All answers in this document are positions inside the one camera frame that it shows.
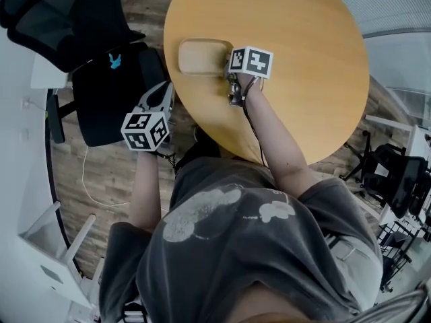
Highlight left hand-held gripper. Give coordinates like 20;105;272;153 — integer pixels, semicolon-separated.
120;81;176;153

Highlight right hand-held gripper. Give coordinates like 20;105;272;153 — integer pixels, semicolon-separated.
222;45;274;108

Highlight person's left forearm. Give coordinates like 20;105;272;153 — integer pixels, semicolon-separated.
129;149;162;234

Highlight person's right forearm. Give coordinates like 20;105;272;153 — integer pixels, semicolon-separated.
242;79;320;201

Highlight small blue toy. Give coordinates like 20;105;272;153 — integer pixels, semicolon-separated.
108;52;123;71

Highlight person's black shoe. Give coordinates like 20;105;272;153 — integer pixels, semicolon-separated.
183;126;222;164

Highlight round wooden table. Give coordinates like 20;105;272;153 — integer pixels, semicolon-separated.
163;0;371;166

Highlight person's grey printed t-shirt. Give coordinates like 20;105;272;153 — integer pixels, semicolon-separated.
99;156;385;323

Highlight white table leg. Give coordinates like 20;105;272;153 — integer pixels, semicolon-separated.
364;114;419;133

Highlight black mesh office chair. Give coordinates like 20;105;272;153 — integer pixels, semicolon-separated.
341;130;431;220

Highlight person's light grey trousers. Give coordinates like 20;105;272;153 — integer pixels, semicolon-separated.
328;233;385;303

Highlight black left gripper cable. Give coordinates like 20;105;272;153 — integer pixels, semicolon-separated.
156;145;178;174

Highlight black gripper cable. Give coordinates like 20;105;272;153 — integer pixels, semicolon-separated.
241;76;269;167
156;145;178;174

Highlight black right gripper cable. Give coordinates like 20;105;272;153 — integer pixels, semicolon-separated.
241;76;269;167

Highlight white floor cable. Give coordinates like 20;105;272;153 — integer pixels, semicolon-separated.
81;145;131;209

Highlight white desk frame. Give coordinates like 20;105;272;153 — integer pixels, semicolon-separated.
16;199;106;318

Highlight black white buckle strap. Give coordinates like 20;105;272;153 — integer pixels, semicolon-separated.
121;301;150;323

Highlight black wire rack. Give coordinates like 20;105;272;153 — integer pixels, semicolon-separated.
376;219;426;277

